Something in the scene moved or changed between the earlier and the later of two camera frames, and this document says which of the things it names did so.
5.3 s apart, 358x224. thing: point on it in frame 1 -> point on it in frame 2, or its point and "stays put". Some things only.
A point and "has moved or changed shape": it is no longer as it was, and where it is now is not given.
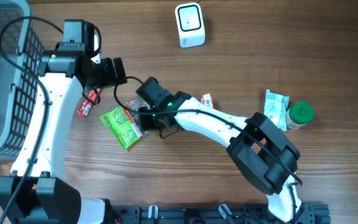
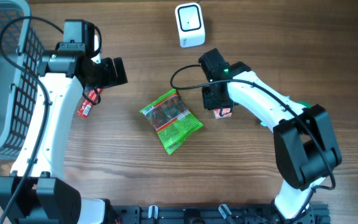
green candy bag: x=121 y=124 has moved or changed shape
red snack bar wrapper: x=84 y=110 stays put
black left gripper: x=110 y=73 stays put
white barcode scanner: x=191 y=25 stays put
